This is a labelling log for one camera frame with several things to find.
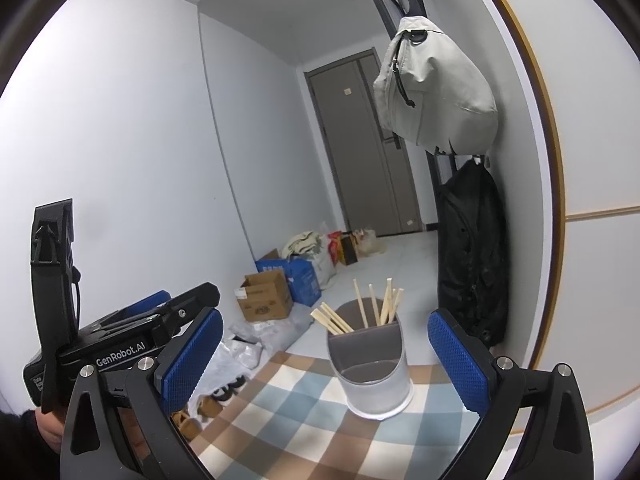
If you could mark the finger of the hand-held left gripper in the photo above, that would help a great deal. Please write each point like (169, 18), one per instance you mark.
(150, 300)
(192, 297)

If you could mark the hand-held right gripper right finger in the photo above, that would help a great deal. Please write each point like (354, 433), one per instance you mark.
(460, 365)

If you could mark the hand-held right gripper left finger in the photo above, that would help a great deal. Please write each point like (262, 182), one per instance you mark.
(192, 360)

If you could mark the white divided utensil holder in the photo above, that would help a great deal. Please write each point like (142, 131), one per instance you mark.
(370, 375)

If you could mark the bunch of wooden chopsticks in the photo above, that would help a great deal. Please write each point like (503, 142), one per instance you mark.
(387, 305)

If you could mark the person's left forearm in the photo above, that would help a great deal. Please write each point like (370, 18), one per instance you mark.
(20, 450)

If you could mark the person's left hand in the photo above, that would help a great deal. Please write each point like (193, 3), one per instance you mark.
(50, 430)

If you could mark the black and white sandal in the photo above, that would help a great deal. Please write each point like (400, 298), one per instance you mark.
(229, 391)

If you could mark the brown slipper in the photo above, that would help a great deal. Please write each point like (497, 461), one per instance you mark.
(210, 406)
(186, 424)

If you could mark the crumpled clear plastic sheets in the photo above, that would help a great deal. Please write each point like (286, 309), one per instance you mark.
(250, 350)

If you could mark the brown cardboard box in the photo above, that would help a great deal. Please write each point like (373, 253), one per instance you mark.
(265, 300)

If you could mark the black backpack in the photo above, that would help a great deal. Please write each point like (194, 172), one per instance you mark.
(472, 260)

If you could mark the blue cardboard box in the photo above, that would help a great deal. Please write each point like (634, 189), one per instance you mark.
(305, 280)

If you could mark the checkered tablecloth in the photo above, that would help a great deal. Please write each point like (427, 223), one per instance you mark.
(300, 420)

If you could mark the white plastic bag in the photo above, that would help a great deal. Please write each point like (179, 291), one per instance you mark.
(370, 242)

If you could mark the red and yellow snack bag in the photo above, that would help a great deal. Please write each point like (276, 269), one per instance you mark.
(342, 250)

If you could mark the grey door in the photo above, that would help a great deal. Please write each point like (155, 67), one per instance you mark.
(360, 160)

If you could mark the white panel with wood trim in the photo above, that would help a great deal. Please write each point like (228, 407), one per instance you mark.
(600, 160)

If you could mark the grey sling bag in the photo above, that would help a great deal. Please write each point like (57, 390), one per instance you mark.
(440, 90)

